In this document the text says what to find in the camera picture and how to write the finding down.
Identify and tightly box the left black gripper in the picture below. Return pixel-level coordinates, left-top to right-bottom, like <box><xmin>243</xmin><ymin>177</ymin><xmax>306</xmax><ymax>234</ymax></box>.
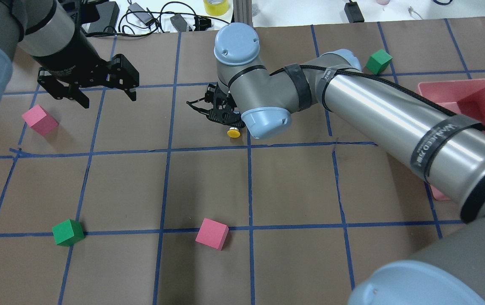
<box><xmin>35</xmin><ymin>26</ymin><xmax>140</xmax><ymax>109</ymax></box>

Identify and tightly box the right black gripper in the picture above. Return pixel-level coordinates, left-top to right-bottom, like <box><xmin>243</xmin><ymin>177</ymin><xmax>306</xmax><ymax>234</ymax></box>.
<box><xmin>204</xmin><ymin>83</ymin><xmax>245</xmax><ymax>128</ymax></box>

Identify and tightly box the yellow push button switch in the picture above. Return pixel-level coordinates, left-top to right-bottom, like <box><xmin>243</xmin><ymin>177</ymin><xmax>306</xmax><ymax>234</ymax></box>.
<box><xmin>226</xmin><ymin>127</ymin><xmax>241</xmax><ymax>139</ymax></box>

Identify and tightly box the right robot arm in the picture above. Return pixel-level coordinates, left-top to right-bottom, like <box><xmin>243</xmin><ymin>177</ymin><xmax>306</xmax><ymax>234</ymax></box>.
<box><xmin>213</xmin><ymin>22</ymin><xmax>485</xmax><ymax>305</ymax></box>

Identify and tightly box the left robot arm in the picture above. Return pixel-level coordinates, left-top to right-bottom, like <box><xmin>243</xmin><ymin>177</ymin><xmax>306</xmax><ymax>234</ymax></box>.
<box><xmin>0</xmin><ymin>0</ymin><xmax>140</xmax><ymax>109</ymax></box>

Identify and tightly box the pink cube far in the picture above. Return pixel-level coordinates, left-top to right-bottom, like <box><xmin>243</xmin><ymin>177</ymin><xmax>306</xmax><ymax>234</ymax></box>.
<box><xmin>21</xmin><ymin>105</ymin><xmax>59</xmax><ymax>136</ymax></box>

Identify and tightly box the pink cube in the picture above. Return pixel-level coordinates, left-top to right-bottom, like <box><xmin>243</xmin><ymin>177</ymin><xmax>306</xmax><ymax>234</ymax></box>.
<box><xmin>195</xmin><ymin>218</ymin><xmax>229</xmax><ymax>251</ymax></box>
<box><xmin>21</xmin><ymin>105</ymin><xmax>59</xmax><ymax>136</ymax></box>

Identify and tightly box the black power adapter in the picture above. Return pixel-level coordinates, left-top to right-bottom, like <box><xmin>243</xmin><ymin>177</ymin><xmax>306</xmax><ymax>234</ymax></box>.
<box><xmin>87</xmin><ymin>1</ymin><xmax>119</xmax><ymax>35</ymax></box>

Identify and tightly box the yellow tape roll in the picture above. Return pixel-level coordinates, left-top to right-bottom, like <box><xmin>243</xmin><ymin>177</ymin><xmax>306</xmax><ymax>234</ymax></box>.
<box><xmin>203</xmin><ymin>0</ymin><xmax>229</xmax><ymax>17</ymax></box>

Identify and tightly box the pink cube near centre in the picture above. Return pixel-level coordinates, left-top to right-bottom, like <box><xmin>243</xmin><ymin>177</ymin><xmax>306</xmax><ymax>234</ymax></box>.
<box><xmin>195</xmin><ymin>218</ymin><xmax>229</xmax><ymax>251</ymax></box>

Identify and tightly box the green cube near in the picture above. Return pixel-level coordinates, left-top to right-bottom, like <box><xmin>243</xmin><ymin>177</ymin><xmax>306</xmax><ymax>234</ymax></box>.
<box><xmin>52</xmin><ymin>219</ymin><xmax>85</xmax><ymax>247</ymax></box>

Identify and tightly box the green cube by bin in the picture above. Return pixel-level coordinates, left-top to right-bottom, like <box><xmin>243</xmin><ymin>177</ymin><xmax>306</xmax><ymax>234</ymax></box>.
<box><xmin>366</xmin><ymin>50</ymin><xmax>393</xmax><ymax>75</ymax></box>

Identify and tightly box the small black power brick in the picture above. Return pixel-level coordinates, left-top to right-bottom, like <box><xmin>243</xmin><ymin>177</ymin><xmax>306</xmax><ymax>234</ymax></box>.
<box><xmin>344</xmin><ymin>0</ymin><xmax>365</xmax><ymax>23</ymax></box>

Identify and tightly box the pink plastic bin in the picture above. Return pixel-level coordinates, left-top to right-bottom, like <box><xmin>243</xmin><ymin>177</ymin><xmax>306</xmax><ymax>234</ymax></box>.
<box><xmin>417</xmin><ymin>78</ymin><xmax>485</xmax><ymax>201</ymax></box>

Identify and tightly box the aluminium frame post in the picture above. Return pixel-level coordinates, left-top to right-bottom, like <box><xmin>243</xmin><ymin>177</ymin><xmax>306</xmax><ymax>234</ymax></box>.
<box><xmin>231</xmin><ymin>0</ymin><xmax>254</xmax><ymax>27</ymax></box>

